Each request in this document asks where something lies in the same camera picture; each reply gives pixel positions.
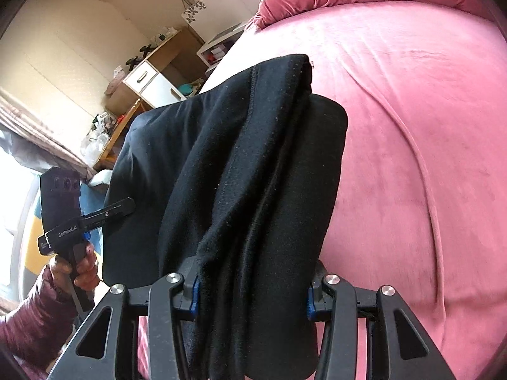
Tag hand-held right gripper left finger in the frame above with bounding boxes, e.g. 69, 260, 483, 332
48, 259, 201, 380

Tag floral printed white box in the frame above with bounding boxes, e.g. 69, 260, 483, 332
181, 0, 209, 32

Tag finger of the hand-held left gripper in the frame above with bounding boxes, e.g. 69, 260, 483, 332
81, 197, 136, 230

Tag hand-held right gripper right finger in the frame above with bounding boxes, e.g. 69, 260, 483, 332
306, 261, 456, 380

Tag blue cloth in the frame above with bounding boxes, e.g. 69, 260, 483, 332
18, 182, 106, 286

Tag clear plastic bags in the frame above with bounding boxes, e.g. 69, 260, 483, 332
80, 113, 117, 163

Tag person's left hand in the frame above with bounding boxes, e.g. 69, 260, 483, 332
49, 243, 100, 291

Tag white cloth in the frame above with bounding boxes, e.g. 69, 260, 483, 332
87, 168, 114, 187

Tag pink cloth bag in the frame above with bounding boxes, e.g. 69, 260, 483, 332
105, 65, 127, 96

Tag white drawer cabinet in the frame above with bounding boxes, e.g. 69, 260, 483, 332
123, 60, 187, 109

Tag bright window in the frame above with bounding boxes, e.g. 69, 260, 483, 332
0, 150, 40, 286

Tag white low shelf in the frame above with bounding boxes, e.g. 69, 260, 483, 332
196, 22, 248, 74

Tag beige patterned curtain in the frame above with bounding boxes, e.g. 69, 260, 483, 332
0, 87, 96, 179

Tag pink bed sheet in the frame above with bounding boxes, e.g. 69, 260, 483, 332
135, 2, 507, 380

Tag wooden desk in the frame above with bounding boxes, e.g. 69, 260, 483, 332
93, 28, 207, 171

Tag black pants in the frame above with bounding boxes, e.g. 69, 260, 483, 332
101, 53, 349, 380

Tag person's left forearm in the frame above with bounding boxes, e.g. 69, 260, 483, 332
0, 265, 80, 380

